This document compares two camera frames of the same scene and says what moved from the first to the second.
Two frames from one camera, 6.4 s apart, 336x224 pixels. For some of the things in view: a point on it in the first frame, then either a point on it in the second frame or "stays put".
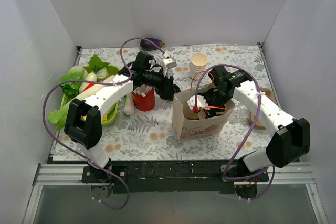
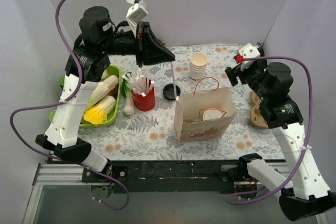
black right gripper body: x=209 y=100 → x=231 y=71
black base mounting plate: x=172 y=176 stays put
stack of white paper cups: x=198 y=63 stays put
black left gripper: x=167 y=87 → x=139 y=48
